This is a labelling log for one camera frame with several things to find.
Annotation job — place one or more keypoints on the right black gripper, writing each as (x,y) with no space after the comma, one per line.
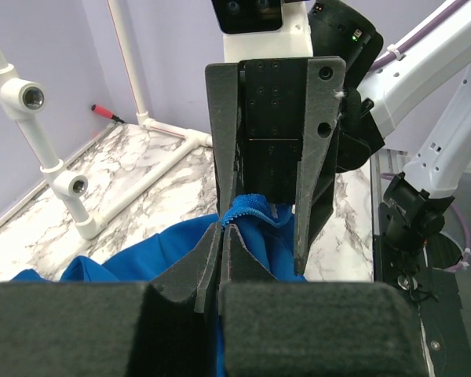
(292,144)

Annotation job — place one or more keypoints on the blue jacket with white lining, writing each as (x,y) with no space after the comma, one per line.
(267,232)

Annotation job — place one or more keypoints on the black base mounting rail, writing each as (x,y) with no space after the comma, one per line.
(433,295)

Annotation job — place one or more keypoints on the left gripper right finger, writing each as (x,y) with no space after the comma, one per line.
(275,328)

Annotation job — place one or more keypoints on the white PVC pipe frame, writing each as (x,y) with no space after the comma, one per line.
(70,48)

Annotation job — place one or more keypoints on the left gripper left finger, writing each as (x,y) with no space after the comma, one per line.
(163,327)

